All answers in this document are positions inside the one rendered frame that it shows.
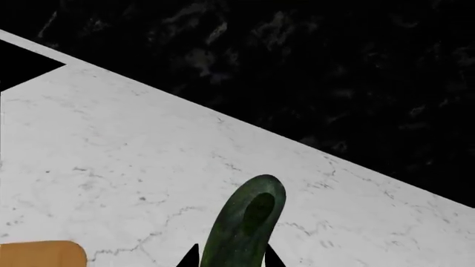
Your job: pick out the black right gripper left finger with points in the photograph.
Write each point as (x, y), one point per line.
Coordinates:
(191, 259)

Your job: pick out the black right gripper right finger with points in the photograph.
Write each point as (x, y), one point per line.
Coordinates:
(274, 258)

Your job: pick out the dark green cucumber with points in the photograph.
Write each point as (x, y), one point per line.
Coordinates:
(241, 225)

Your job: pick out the wooden cutting board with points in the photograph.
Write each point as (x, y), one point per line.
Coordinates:
(41, 254)

